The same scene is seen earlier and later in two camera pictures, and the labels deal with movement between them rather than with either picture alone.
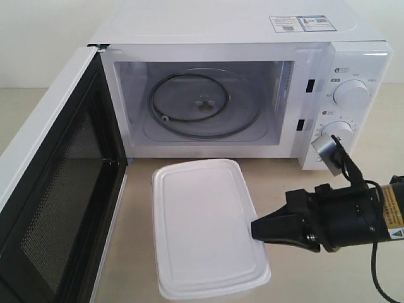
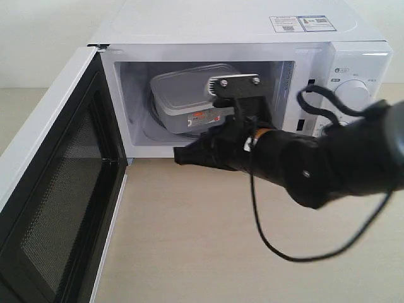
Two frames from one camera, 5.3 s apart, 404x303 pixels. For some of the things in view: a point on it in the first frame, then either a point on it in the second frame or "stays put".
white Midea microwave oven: [246, 79] stays put
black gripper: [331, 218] to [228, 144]
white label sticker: [301, 23] stays put
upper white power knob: [352, 95] stays put
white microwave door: [62, 180] stays put
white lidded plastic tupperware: [203, 218] to [183, 104]
